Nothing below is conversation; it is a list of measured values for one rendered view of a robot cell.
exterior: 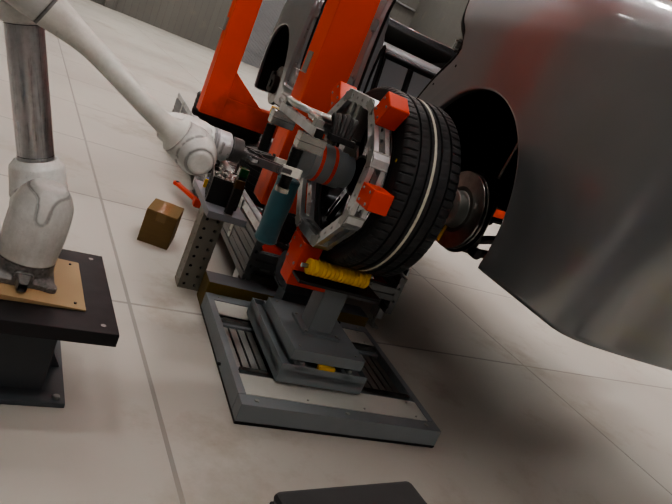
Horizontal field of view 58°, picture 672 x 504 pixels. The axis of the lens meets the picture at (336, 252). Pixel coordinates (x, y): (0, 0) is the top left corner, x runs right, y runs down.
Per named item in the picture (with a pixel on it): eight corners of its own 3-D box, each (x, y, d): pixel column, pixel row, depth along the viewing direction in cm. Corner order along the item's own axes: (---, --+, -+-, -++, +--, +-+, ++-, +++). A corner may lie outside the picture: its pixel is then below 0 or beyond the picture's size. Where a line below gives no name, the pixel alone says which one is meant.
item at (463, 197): (447, 265, 245) (500, 214, 225) (432, 260, 241) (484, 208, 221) (430, 208, 265) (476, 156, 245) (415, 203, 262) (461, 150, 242)
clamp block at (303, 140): (322, 157, 191) (328, 141, 189) (296, 147, 187) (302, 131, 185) (317, 152, 195) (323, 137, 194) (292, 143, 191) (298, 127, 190)
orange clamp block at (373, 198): (374, 207, 196) (386, 217, 188) (354, 200, 192) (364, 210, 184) (383, 187, 194) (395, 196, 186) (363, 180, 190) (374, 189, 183)
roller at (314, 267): (371, 293, 224) (378, 279, 222) (300, 275, 211) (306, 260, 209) (365, 285, 229) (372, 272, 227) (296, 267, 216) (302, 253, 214)
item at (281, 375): (358, 396, 234) (369, 375, 231) (273, 383, 217) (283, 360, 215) (318, 330, 276) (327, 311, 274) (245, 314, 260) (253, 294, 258)
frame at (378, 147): (343, 271, 201) (412, 116, 187) (326, 266, 198) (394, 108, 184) (297, 213, 248) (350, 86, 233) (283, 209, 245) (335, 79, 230)
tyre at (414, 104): (478, 86, 204) (375, 128, 262) (422, 59, 194) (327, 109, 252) (444, 278, 195) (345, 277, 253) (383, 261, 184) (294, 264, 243)
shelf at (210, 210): (244, 227, 256) (247, 221, 256) (206, 217, 249) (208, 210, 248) (226, 194, 293) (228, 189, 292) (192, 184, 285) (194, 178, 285)
